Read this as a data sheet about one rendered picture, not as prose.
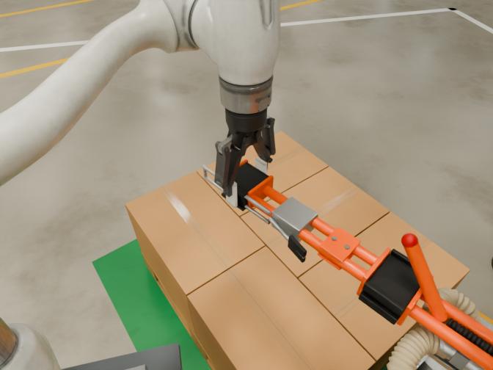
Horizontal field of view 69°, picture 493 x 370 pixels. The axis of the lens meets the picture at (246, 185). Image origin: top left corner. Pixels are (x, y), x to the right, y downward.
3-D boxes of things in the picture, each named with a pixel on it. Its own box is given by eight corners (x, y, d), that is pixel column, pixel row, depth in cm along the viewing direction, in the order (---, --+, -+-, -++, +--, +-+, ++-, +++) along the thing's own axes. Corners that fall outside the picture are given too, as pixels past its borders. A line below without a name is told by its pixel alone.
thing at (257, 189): (273, 192, 80) (274, 175, 76) (249, 210, 76) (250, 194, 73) (246, 175, 84) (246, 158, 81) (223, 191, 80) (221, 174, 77)
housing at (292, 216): (317, 227, 73) (320, 212, 70) (296, 246, 70) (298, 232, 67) (290, 208, 77) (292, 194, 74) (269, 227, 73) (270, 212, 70)
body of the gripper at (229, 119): (243, 121, 59) (243, 164, 65) (278, 101, 63) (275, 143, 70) (213, 103, 63) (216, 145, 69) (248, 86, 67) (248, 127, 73)
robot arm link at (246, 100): (285, 73, 59) (282, 104, 63) (246, 55, 63) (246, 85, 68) (245, 92, 54) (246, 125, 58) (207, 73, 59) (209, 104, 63)
